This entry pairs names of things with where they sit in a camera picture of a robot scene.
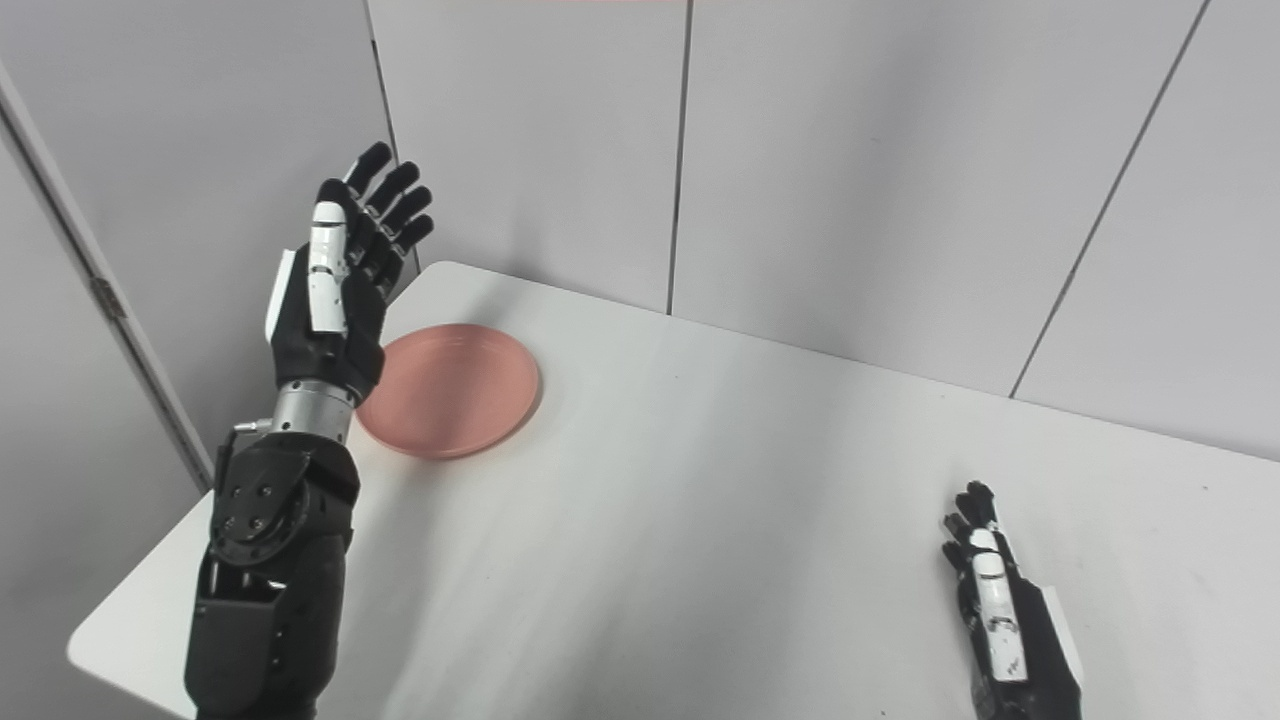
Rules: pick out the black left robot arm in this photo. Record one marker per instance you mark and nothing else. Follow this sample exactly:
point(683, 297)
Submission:
point(265, 570)

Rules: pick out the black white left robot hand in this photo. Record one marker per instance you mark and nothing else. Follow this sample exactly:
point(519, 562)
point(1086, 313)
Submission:
point(330, 320)

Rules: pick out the metal partition hinge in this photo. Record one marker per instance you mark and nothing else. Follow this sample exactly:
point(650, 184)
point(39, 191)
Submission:
point(107, 298)

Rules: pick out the pink plate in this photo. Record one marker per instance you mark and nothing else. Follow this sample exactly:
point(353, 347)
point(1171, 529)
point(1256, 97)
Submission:
point(450, 390)

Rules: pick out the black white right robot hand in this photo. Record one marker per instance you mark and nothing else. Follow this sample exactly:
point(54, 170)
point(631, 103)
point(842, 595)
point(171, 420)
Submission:
point(1010, 630)

